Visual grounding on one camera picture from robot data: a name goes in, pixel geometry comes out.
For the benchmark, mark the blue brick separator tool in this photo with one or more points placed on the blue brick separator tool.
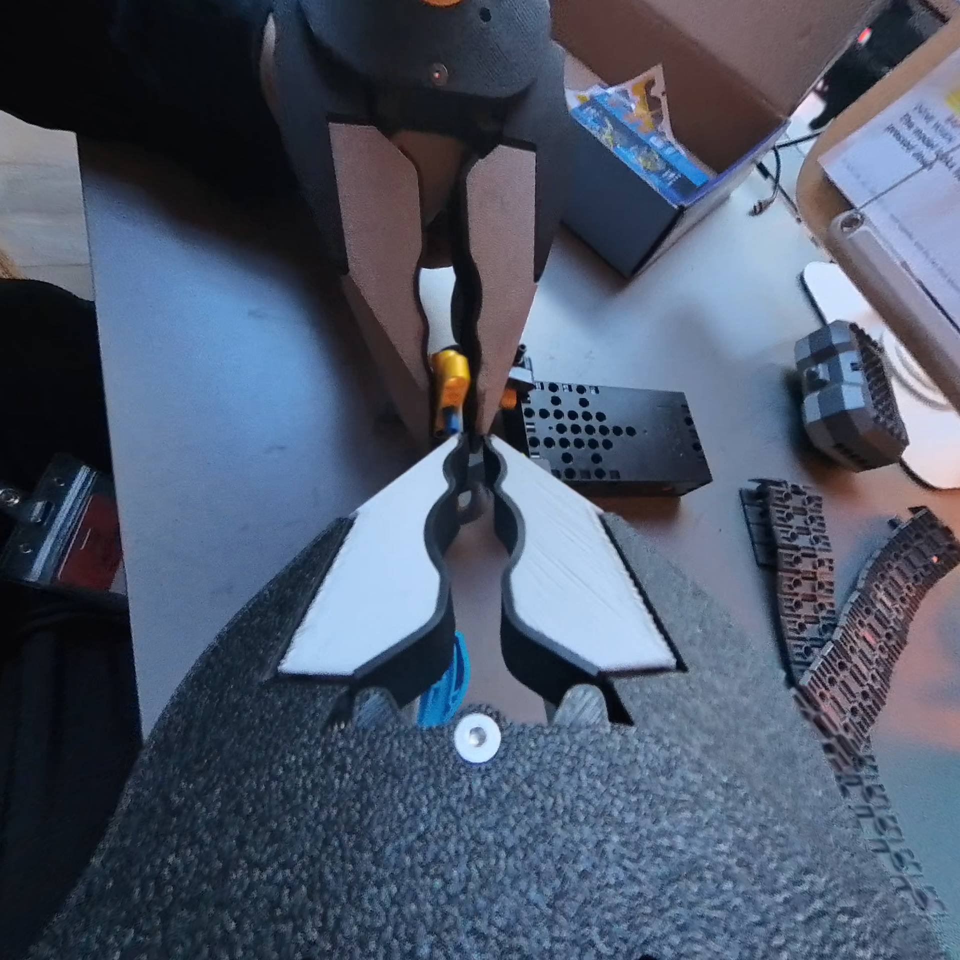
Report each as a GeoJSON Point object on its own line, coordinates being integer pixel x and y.
{"type": "Point", "coordinates": [446, 690]}

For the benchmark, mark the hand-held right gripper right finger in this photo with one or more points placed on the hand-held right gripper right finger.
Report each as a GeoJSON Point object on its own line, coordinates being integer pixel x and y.
{"type": "Point", "coordinates": [585, 592]}

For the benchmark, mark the wooden display board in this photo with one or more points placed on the wooden display board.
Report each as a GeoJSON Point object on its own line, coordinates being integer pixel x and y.
{"type": "Point", "coordinates": [814, 195]}

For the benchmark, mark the red white badge holder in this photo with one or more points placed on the red white badge holder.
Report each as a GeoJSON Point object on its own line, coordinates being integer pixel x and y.
{"type": "Point", "coordinates": [67, 532]}

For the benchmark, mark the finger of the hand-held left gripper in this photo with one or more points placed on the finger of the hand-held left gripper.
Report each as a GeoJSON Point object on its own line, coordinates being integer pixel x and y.
{"type": "Point", "coordinates": [375, 240]}
{"type": "Point", "coordinates": [502, 247]}

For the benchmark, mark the colourful instruction booklet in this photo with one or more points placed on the colourful instruction booklet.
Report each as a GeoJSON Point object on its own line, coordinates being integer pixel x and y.
{"type": "Point", "coordinates": [645, 142]}

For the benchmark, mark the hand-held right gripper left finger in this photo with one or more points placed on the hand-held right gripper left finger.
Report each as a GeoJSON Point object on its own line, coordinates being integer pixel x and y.
{"type": "Point", "coordinates": [360, 592]}

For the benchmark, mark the grey tread track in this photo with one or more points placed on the grey tread track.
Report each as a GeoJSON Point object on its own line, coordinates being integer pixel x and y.
{"type": "Point", "coordinates": [799, 570]}
{"type": "Point", "coordinates": [877, 622]}

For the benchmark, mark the grey desk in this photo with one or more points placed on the grey desk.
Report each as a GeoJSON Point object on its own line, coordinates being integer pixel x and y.
{"type": "Point", "coordinates": [225, 375]}

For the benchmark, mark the person's left forearm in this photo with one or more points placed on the person's left forearm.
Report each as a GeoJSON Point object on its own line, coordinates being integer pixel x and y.
{"type": "Point", "coordinates": [112, 60]}

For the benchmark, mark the person's dark clothed body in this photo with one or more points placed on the person's dark clothed body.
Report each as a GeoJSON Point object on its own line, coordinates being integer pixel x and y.
{"type": "Point", "coordinates": [60, 750]}

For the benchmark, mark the printed instruction sheet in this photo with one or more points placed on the printed instruction sheet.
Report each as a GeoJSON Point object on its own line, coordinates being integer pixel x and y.
{"type": "Point", "coordinates": [900, 150]}

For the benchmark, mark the person's left hand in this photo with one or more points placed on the person's left hand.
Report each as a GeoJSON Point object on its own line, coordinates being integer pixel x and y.
{"type": "Point", "coordinates": [439, 195]}

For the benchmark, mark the black perforated brick model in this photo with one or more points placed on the black perforated brick model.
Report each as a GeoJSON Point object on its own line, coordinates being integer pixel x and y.
{"type": "Point", "coordinates": [600, 442]}

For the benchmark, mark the dark blue cardboard box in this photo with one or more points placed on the dark blue cardboard box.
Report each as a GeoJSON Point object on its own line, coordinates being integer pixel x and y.
{"type": "Point", "coordinates": [622, 225]}

